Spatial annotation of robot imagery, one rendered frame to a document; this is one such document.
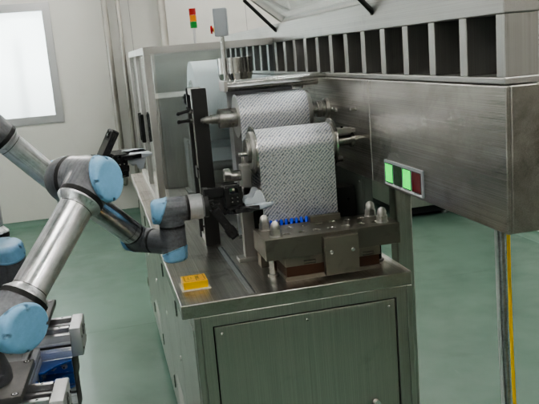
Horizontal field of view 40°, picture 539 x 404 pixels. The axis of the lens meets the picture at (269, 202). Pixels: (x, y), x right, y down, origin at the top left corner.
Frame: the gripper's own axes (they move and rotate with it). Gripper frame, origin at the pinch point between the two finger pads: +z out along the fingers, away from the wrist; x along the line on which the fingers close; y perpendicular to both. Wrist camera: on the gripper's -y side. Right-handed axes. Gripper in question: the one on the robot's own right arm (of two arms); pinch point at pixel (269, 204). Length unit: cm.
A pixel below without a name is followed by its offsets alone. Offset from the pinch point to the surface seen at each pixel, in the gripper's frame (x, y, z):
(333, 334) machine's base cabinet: -25.8, -34.1, 9.6
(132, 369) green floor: 151, -109, -45
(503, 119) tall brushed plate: -83, 28, 30
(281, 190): -0.4, 3.9, 4.0
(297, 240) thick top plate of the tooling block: -20.1, -7.0, 2.9
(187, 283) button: -13.5, -16.8, -28.4
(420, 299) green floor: 183, -109, 130
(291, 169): -0.4, 9.8, 7.7
